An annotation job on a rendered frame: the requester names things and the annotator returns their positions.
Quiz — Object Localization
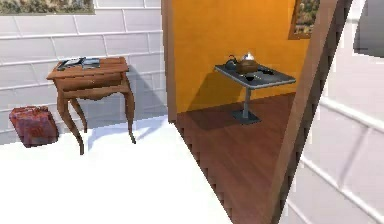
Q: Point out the wood framed picture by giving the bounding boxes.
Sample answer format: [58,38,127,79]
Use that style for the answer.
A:
[288,0,321,41]

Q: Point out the red patterned cushion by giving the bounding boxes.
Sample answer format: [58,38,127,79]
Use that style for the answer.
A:
[8,105,60,149]

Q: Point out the grey book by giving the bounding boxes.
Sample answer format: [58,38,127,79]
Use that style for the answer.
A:
[56,57,87,72]

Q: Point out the framed landscape picture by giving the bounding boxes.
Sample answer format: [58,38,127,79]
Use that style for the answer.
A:
[0,0,96,16]

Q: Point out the black kettle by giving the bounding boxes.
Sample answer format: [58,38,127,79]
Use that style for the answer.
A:
[224,54,238,71]

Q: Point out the brown wooden side table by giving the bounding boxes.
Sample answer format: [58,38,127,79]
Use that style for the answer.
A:
[46,56,137,156]

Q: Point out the brown round pot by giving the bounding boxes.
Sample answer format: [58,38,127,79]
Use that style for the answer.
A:
[236,52,259,75]

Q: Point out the grey pedestal table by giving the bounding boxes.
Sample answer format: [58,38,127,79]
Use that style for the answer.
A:
[214,63,297,126]

